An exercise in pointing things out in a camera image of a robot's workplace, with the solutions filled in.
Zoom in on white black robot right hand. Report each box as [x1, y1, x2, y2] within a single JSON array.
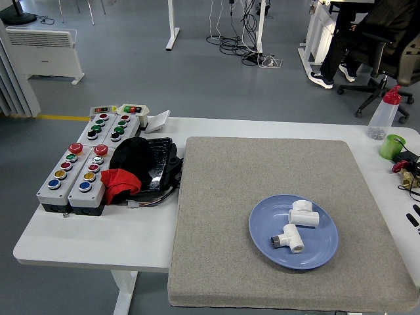
[[406, 203, 420, 236]]

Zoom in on large white pipe tee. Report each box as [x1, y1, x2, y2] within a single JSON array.
[[287, 199, 320, 228]]

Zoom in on white pipe tee metal nut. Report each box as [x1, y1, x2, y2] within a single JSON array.
[[270, 223, 305, 255]]

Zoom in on blue plate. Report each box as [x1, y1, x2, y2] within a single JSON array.
[[248, 194, 339, 271]]

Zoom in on black power adapter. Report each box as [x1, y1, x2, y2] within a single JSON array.
[[392, 150, 420, 167]]

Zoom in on green plastic cup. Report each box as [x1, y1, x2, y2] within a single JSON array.
[[379, 133, 407, 161]]

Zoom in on clear squeeze bottle red cap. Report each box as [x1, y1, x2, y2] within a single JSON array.
[[366, 84, 402, 140]]

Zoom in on black office chair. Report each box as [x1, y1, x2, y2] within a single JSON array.
[[337, 31, 420, 124]]

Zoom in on grey-brown mat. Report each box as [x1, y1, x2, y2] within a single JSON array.
[[167, 136, 420, 313]]

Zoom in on seated person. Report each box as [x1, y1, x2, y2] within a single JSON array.
[[307, 0, 420, 90]]

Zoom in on white desk with side panel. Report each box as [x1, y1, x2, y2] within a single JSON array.
[[297, 0, 341, 77]]

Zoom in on white power strip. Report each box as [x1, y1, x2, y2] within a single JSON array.
[[261, 54, 283, 70]]

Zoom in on black plastic tray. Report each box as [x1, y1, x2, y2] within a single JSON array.
[[137, 136, 184, 198]]

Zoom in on black fabric bag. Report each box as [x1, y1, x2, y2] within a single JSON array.
[[109, 136, 155, 184]]

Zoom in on red cloth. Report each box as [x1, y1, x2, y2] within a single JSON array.
[[100, 168, 142, 205]]

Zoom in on white table leg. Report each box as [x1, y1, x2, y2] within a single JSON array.
[[110, 270, 138, 315]]

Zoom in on white table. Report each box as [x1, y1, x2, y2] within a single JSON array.
[[12, 116, 420, 286]]

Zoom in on grey four-button control box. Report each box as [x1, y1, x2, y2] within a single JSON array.
[[77, 113, 114, 147], [100, 114, 141, 147]]

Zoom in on grey five-button control box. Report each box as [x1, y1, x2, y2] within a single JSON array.
[[67, 144, 111, 217], [35, 143, 93, 213]]

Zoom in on metal chair legs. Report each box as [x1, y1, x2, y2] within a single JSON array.
[[58, 0, 106, 26]]

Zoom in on white panel heater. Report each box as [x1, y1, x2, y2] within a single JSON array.
[[5, 26, 85, 85]]

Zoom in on white ribbed partition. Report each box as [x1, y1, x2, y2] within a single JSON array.
[[0, 19, 42, 119]]

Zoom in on black fan base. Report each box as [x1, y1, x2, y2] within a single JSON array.
[[0, 0, 37, 26]]

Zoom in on black floor cable bundle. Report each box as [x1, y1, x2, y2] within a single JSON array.
[[205, 0, 265, 66]]

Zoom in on white wall switch panel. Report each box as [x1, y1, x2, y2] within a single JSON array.
[[144, 110, 171, 135]]

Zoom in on white connector with wires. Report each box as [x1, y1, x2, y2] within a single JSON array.
[[126, 186, 180, 209]]

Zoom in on beige red-green switch box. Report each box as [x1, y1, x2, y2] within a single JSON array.
[[117, 103, 150, 131]]

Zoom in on white desk frame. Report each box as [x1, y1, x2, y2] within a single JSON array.
[[165, 0, 266, 55]]

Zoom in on flat grey switch plate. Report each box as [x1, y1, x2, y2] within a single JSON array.
[[90, 105, 118, 116]]

